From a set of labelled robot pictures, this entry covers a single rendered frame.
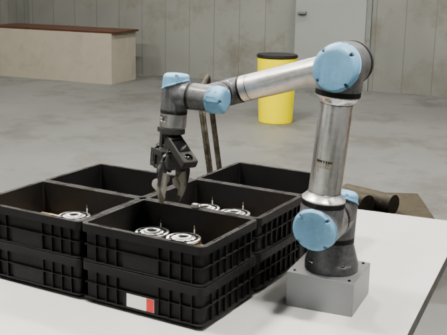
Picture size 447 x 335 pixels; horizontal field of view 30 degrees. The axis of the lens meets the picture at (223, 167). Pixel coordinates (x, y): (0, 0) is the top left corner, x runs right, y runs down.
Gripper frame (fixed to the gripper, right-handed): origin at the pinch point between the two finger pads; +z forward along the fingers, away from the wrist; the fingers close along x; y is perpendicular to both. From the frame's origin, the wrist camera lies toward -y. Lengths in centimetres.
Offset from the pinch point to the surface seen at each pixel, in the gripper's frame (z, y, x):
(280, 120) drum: 75, 479, -449
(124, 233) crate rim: 6.4, -5.8, 18.2
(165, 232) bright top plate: 11.9, 6.2, -2.7
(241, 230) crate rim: 4.6, -20.3, -10.0
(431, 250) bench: 22, -18, -94
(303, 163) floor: 83, 327, -349
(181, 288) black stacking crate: 17.1, -22.6, 10.1
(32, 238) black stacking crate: 15.4, 24.2, 30.7
